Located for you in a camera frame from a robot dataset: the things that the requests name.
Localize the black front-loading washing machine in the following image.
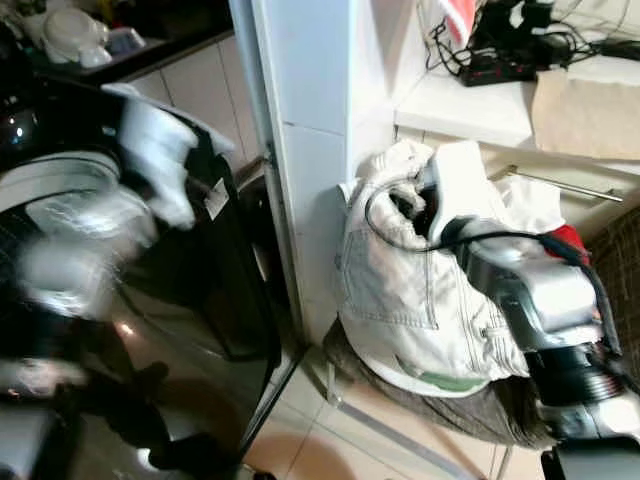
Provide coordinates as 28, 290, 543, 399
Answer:
0, 0, 286, 480

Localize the black power strip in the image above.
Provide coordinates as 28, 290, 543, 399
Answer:
458, 54, 539, 88

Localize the white and green basin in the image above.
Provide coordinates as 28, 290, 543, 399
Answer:
368, 355, 493, 399

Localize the white denim jacket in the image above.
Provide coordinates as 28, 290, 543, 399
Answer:
335, 138, 569, 385

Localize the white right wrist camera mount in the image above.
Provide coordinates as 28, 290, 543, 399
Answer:
422, 140, 493, 243

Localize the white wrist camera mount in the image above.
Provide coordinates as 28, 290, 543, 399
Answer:
125, 92, 211, 231
422, 140, 493, 243

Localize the beige cardboard sheet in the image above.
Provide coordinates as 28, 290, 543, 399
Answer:
530, 66, 640, 163

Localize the metal towel bar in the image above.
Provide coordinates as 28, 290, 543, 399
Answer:
488, 164, 613, 205

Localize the white shelf ledge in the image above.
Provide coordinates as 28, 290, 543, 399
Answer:
394, 52, 640, 176

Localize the white round kitchen appliance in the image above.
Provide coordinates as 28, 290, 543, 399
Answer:
42, 7, 112, 70

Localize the stool with grey cushion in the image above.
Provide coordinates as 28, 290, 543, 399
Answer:
320, 320, 566, 480

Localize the small black power adapter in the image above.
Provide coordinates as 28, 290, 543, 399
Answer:
594, 36, 640, 63

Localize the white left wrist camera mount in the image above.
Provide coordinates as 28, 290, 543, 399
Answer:
125, 92, 211, 231

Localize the red and white cloth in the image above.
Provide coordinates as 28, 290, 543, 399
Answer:
439, 0, 479, 49

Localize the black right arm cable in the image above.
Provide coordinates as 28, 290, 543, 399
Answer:
364, 180, 623, 351

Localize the black countertop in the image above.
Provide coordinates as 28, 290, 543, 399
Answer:
5, 0, 233, 83

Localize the black charger with cables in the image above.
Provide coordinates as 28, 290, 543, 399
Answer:
426, 0, 601, 73

